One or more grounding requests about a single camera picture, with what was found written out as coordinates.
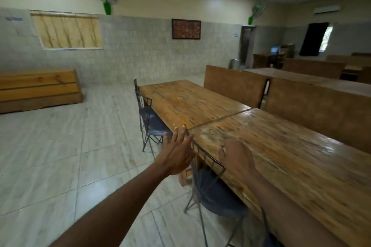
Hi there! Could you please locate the person's right hand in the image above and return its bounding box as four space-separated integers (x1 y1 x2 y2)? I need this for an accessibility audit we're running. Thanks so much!
218 140 259 181

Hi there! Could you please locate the person's left hand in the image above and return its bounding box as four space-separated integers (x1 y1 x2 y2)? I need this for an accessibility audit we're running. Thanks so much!
156 125 195 176

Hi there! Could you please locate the person's left forearm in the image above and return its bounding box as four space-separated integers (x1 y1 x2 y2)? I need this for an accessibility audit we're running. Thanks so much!
49 163 172 247

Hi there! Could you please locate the person's right forearm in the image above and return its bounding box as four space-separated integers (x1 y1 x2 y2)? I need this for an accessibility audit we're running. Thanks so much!
246 170 350 247

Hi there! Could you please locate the black metal chair dark seat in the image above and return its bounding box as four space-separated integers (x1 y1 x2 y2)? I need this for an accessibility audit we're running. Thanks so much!
184 139 250 247
134 79 173 160

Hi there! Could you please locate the long wooden table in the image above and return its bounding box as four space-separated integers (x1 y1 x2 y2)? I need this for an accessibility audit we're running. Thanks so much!
139 79 252 138
178 107 371 247
241 67 371 97

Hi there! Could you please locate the brown wooden bench backrest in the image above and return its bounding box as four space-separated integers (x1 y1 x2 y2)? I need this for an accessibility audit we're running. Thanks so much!
263 77 371 155
203 65 269 109
282 58 347 80

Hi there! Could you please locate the dark wooden desk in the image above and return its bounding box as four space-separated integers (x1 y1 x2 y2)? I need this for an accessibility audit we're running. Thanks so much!
253 53 286 69

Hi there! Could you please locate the open doorway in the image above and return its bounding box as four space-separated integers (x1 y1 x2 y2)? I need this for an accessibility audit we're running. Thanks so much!
238 26 256 68

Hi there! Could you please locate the brown cardboard box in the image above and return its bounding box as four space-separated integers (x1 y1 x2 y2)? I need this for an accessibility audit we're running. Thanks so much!
280 44 296 59

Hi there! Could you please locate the low wooden crate bench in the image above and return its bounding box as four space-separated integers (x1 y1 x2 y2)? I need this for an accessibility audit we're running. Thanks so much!
0 69 83 115

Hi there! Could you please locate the black window curtain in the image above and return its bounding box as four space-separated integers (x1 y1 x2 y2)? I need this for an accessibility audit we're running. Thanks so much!
299 22 330 57

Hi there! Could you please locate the plywood boarded window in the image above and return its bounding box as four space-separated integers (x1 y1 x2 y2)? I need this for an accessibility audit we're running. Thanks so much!
30 10 104 51

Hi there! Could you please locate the bright window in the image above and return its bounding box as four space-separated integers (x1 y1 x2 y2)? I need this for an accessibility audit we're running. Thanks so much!
319 25 334 53

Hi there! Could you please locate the dark framed wall picture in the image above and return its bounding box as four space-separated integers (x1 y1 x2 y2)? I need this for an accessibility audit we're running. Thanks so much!
171 18 202 40

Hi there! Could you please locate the small green wall fan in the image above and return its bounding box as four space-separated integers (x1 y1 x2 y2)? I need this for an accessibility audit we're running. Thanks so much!
248 2 266 25

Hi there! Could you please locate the white wall air conditioner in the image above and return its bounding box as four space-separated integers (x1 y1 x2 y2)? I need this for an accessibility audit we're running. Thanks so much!
313 5 341 15

